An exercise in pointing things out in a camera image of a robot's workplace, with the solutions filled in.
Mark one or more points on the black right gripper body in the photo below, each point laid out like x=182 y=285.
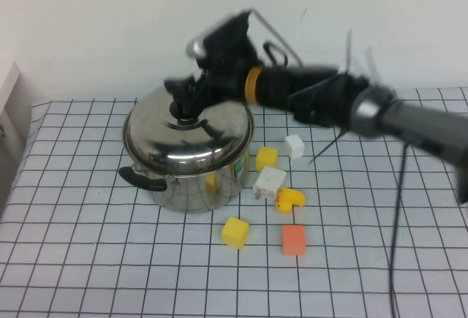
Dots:
x=230 y=66

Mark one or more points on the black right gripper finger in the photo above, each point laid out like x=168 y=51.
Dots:
x=177 y=86
x=201 y=100

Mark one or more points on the steel lid with black knob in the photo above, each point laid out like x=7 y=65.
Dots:
x=190 y=142

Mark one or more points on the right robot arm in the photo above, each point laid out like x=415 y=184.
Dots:
x=329 y=95

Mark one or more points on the yellow foam cube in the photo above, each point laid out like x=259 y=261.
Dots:
x=266 y=159
x=234 y=233

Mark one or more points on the white foam cube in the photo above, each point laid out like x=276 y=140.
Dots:
x=294 y=146

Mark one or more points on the white power plug adapter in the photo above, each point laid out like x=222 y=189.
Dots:
x=270 y=182

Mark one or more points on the white zip tie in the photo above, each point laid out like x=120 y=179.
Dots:
x=349 y=51

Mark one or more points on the yellow rubber duck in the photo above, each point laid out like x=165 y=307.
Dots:
x=290 y=198

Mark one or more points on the orange foam block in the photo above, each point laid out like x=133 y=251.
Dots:
x=293 y=240

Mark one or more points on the white cabinet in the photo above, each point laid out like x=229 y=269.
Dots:
x=11 y=120

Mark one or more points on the white black grid tablecloth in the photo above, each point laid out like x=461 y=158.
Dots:
x=109 y=259

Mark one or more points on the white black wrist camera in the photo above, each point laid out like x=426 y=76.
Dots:
x=219 y=29

